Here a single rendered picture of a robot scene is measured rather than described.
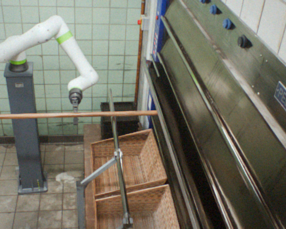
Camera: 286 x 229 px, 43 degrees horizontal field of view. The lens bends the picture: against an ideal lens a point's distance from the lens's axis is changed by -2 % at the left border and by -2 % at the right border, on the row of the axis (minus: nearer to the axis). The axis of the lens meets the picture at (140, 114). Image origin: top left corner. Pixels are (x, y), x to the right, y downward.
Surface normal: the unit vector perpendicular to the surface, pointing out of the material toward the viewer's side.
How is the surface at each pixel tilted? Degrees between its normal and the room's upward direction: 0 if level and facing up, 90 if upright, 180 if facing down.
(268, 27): 90
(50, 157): 0
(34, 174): 90
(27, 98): 90
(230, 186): 70
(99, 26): 90
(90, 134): 0
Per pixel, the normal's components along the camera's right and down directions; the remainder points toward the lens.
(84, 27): 0.14, 0.56
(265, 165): -0.90, -0.27
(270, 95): -0.99, 0.02
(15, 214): 0.07, -0.83
